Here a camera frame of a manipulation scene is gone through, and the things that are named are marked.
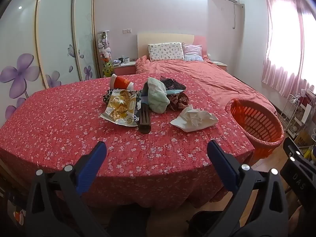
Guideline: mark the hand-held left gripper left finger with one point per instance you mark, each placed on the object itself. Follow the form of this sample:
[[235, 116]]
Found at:
[[90, 169]]

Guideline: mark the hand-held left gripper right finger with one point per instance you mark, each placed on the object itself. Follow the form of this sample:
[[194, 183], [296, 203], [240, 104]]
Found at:
[[222, 167]]

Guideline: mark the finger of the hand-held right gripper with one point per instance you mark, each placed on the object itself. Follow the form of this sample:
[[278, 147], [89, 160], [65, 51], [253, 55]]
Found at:
[[295, 151]]

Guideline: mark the orange plastic basket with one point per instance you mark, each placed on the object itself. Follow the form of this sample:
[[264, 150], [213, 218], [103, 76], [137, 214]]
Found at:
[[261, 126]]

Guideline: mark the white paper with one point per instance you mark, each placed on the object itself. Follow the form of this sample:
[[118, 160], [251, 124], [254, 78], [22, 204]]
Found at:
[[195, 119]]

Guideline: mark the gold snack packet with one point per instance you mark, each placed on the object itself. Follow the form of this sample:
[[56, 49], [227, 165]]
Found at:
[[118, 108]]

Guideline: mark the dark brown comb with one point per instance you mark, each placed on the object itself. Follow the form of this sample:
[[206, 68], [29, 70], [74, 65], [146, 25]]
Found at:
[[144, 124]]

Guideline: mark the brown striped scrunchie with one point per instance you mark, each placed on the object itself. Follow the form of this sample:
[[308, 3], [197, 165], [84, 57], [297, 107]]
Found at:
[[179, 102]]

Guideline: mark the grey-blue foil packet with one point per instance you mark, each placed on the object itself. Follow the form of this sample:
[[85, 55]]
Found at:
[[142, 102]]

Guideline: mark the light blue tube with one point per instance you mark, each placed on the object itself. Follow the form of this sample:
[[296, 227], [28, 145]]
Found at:
[[174, 92]]

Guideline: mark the red paper cup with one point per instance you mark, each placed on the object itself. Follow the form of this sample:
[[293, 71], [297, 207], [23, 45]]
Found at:
[[121, 82]]

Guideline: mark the mint green cloth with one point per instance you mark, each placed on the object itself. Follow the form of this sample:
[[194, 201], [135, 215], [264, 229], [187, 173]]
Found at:
[[158, 96]]

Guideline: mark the black beaded mat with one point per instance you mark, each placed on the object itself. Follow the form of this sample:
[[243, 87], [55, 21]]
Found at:
[[172, 82]]

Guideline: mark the person's right forearm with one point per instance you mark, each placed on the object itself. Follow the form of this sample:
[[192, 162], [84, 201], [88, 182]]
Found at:
[[296, 221]]

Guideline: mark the cardboard box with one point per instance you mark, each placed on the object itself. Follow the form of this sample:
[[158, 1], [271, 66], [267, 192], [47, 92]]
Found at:
[[303, 139]]

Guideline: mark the red floral tablecloth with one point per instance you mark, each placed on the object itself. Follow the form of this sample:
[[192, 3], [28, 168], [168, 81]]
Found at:
[[74, 118]]

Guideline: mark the pink duvet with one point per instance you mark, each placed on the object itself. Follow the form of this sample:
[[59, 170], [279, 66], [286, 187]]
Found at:
[[202, 76]]

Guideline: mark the pink nightstand with mug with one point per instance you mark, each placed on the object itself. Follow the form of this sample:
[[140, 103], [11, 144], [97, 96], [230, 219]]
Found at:
[[124, 69]]

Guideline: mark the pink curtain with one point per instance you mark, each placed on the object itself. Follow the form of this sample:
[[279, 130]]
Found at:
[[284, 42]]

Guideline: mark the white mug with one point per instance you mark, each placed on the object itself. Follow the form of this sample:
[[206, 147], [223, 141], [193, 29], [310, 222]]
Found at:
[[126, 60]]

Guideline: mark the plush toy display tube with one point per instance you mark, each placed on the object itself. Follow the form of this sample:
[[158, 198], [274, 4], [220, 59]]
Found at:
[[105, 51]]

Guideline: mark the pink striped pillow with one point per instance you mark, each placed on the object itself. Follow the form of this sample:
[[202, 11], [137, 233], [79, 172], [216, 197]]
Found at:
[[193, 51]]

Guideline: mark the floral print pillow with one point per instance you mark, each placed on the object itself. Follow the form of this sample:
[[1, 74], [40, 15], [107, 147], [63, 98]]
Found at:
[[166, 51]]

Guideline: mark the beige and pink headboard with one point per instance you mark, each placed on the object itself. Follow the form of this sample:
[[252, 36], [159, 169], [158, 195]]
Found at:
[[163, 38]]

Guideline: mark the flower print wardrobe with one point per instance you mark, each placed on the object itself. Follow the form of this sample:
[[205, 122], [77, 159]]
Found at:
[[54, 29]]

